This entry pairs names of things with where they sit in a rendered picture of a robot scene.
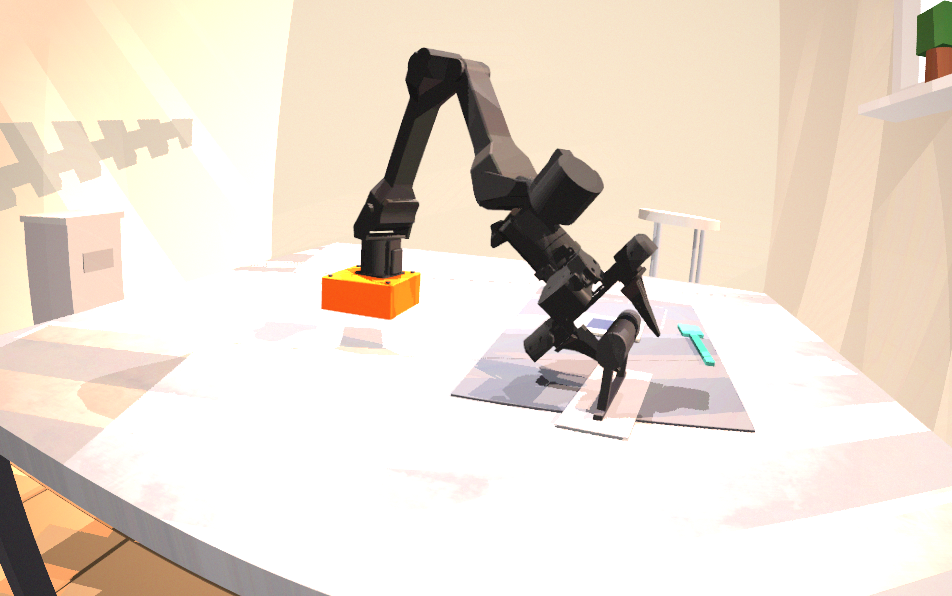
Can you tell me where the white square tile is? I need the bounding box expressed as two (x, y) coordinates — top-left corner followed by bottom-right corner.
(575, 313), (645, 342)

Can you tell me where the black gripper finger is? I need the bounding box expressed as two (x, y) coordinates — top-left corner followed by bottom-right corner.
(554, 323), (598, 361)
(619, 267), (661, 337)

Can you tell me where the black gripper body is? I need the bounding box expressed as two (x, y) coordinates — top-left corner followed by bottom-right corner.
(524, 233), (658, 363)

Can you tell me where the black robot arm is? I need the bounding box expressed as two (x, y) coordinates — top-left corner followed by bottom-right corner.
(353, 47), (604, 325)

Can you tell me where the turquoise t-shaped piece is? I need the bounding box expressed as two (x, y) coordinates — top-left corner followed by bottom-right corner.
(677, 324), (715, 366)

